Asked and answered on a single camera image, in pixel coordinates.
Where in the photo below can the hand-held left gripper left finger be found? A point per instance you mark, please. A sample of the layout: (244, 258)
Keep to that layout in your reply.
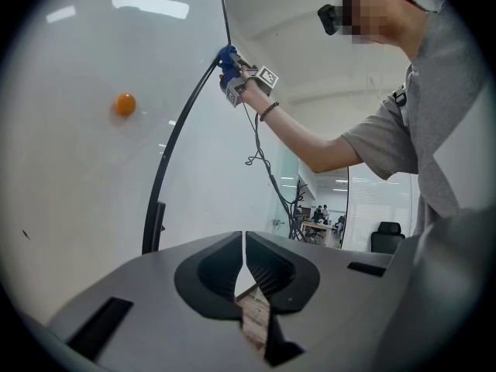
(190, 281)

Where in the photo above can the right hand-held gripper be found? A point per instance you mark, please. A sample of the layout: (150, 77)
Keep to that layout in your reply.
(267, 78)

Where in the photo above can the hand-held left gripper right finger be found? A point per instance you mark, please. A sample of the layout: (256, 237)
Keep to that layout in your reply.
(298, 285)

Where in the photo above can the blue cloth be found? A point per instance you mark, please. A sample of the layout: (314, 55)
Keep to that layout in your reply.
(226, 54)

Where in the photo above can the whiteboard with black frame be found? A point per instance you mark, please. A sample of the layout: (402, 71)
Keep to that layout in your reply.
(77, 176)

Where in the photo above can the person's right forearm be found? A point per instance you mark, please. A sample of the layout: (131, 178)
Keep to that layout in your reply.
(294, 134)

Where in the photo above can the wooden desk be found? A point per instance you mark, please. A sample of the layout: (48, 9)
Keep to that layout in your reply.
(319, 233)

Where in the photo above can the black coat stand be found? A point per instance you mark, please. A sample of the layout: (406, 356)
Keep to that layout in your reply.
(298, 207)

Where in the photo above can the black office chair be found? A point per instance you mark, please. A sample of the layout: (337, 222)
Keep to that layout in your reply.
(387, 236)

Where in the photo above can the orange round magnet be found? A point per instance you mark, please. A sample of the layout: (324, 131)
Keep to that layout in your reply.
(125, 104)

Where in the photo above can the person's head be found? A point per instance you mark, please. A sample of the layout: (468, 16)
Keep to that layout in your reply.
(391, 21)

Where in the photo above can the grey t-shirt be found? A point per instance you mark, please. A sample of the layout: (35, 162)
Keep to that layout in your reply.
(438, 122)

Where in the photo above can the black head-worn camera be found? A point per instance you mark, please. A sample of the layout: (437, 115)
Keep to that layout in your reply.
(329, 18)

